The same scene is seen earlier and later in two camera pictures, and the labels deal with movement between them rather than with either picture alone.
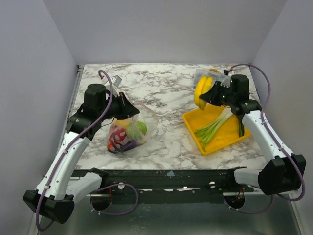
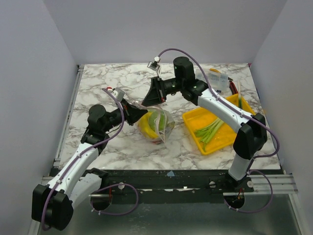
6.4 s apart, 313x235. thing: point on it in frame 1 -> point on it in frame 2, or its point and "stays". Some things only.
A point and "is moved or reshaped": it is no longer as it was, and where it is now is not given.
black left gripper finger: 127,110 stays
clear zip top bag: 126,134 -> 155,126
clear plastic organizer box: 204,78 stays
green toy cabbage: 136,132 -> 152,120
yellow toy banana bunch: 203,85 is moved or reshaped
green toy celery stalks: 206,133 stays
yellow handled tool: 214,70 stays
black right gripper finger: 213,96 -> 156,94
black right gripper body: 215,92 -> 159,88
